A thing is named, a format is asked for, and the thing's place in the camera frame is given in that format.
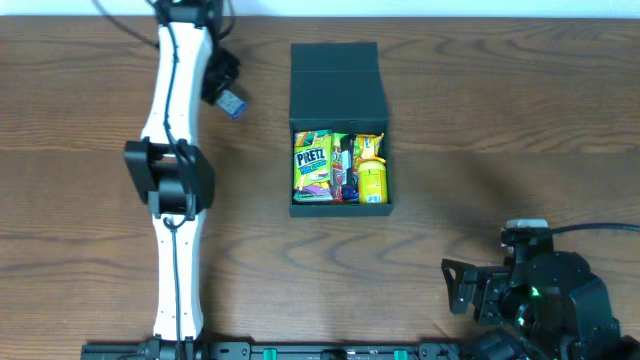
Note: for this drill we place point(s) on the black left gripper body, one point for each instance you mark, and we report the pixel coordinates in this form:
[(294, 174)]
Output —
[(218, 76)]

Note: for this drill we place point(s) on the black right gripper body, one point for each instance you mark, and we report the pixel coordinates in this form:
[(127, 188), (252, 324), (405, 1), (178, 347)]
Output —
[(473, 291)]

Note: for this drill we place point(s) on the dark blue barcode box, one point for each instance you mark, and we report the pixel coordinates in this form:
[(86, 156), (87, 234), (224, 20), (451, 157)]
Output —
[(231, 104)]

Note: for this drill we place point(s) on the dark green lidded box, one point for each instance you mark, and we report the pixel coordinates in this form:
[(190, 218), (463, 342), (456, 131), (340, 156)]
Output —
[(338, 87)]

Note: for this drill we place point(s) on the green Pretz snack box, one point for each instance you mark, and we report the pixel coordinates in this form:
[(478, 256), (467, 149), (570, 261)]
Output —
[(312, 166)]

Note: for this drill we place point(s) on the yellow plastic bottle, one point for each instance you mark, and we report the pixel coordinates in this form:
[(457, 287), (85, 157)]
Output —
[(372, 182)]

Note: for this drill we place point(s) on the Haribo gummy candy bag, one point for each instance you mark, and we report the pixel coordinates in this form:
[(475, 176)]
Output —
[(336, 179)]

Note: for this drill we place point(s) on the dark blue candy bar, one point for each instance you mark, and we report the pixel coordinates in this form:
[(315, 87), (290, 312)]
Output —
[(348, 187)]

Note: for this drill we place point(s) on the orange yellow snack packet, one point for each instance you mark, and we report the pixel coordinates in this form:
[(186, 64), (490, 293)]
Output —
[(366, 148)]

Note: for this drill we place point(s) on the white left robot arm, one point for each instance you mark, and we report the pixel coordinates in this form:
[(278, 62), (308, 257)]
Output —
[(171, 175)]

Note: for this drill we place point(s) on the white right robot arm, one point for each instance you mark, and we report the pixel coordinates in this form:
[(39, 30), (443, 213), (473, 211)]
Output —
[(558, 309)]

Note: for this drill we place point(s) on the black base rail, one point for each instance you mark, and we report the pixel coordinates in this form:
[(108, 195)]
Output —
[(209, 348)]

